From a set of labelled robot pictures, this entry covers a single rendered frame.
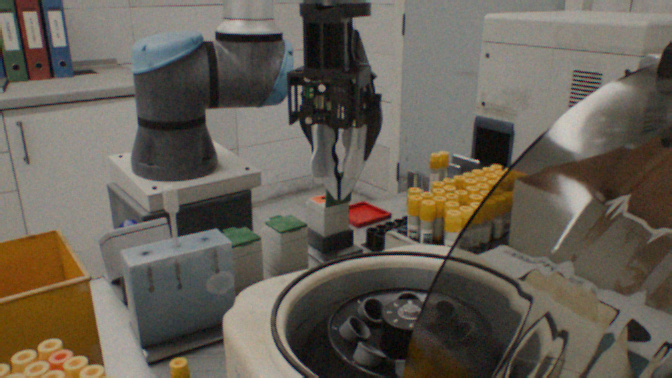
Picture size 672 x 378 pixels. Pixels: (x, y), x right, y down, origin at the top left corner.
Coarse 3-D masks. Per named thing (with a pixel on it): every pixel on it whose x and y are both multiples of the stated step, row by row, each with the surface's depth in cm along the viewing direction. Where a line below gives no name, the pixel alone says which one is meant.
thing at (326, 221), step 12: (312, 204) 74; (324, 204) 72; (348, 204) 74; (312, 216) 74; (324, 216) 72; (336, 216) 73; (348, 216) 74; (312, 228) 75; (324, 228) 72; (336, 228) 74; (348, 228) 75
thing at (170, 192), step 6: (168, 186) 53; (174, 186) 53; (168, 192) 52; (174, 192) 53; (168, 198) 52; (174, 198) 53; (168, 204) 53; (174, 204) 53; (168, 210) 53; (174, 210) 53
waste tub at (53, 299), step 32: (0, 256) 56; (32, 256) 58; (64, 256) 57; (0, 288) 57; (32, 288) 59; (64, 288) 48; (0, 320) 46; (32, 320) 47; (64, 320) 49; (0, 352) 47; (96, 352) 52
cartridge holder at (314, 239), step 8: (312, 232) 74; (344, 232) 74; (352, 232) 75; (312, 240) 75; (320, 240) 73; (328, 240) 73; (336, 240) 74; (344, 240) 74; (352, 240) 75; (312, 248) 75; (320, 248) 73; (328, 248) 73; (336, 248) 74; (344, 248) 74; (352, 248) 74; (360, 248) 74; (320, 256) 73; (328, 256) 72; (336, 256) 72
